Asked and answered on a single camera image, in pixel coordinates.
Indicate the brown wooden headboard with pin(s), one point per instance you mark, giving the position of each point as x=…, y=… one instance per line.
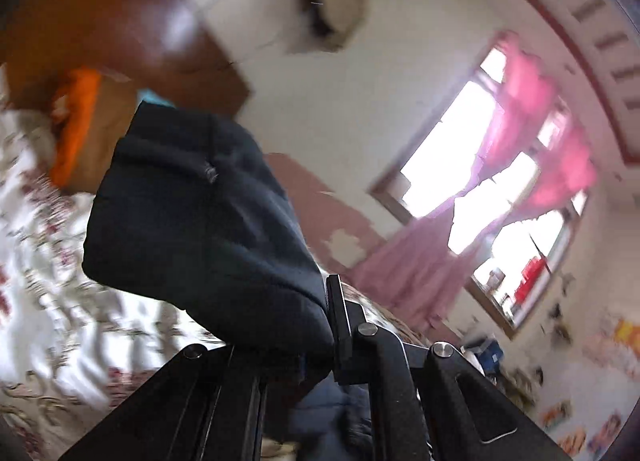
x=162, y=45

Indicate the dark navy padded jacket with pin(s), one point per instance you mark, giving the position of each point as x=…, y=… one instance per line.
x=189, y=213

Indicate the orange brown blue pillow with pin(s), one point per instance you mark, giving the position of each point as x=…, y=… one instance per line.
x=90, y=112

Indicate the blue chair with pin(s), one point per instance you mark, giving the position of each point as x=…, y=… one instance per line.
x=487, y=351

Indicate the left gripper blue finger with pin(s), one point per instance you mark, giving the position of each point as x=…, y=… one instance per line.
x=344, y=370

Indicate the brown framed window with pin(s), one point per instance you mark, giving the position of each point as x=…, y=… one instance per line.
x=505, y=150

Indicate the floral bed sheet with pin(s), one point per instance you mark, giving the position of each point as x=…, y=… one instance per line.
x=71, y=350

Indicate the pink curtain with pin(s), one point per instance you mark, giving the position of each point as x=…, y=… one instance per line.
x=522, y=258

